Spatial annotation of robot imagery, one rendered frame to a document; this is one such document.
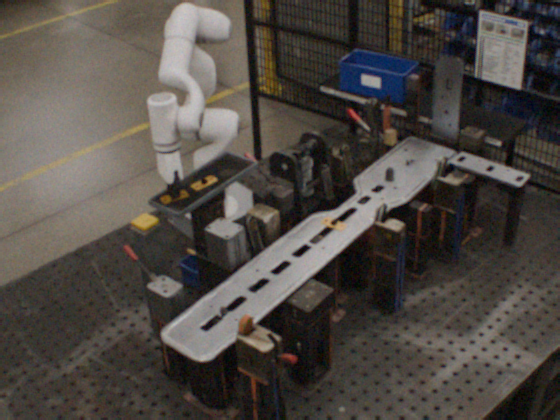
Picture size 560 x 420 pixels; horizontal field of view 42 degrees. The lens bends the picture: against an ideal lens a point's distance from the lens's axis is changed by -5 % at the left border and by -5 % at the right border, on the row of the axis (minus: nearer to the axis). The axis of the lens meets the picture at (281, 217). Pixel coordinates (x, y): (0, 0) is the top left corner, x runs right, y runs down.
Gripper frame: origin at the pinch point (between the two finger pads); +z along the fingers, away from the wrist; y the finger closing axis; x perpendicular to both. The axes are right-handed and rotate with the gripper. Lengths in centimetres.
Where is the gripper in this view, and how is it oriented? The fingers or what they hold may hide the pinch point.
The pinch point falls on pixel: (173, 190)
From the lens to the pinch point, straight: 234.6
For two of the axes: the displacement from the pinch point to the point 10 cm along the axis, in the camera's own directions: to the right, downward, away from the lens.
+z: 0.4, 8.2, 5.6
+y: 4.6, 4.8, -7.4
